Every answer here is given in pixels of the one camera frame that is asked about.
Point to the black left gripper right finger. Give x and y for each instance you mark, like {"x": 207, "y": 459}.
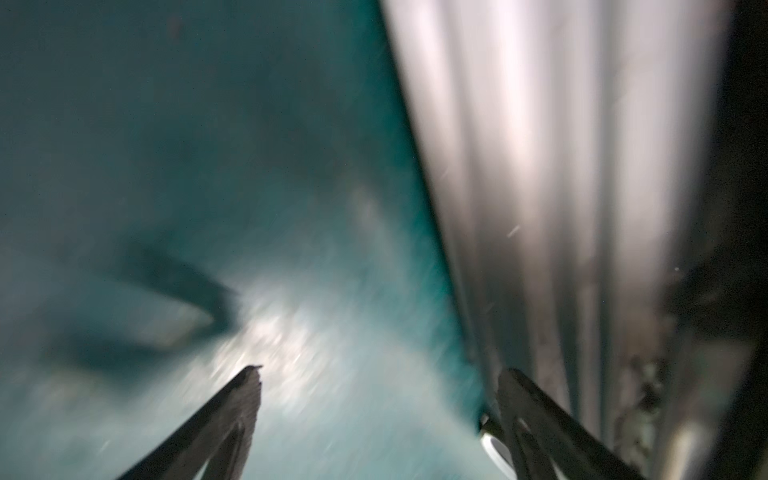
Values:
{"x": 543, "y": 439}

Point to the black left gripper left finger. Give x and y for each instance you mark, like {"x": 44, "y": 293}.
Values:
{"x": 214, "y": 442}

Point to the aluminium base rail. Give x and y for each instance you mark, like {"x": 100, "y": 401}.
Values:
{"x": 598, "y": 173}

